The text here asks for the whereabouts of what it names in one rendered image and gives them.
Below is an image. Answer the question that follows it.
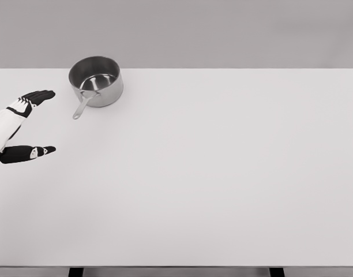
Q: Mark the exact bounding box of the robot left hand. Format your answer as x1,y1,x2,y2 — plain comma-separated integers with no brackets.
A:
0,89,57,165

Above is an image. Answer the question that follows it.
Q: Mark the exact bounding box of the steel saucepan with handle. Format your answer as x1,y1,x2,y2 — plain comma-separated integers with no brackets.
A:
68,55,124,120

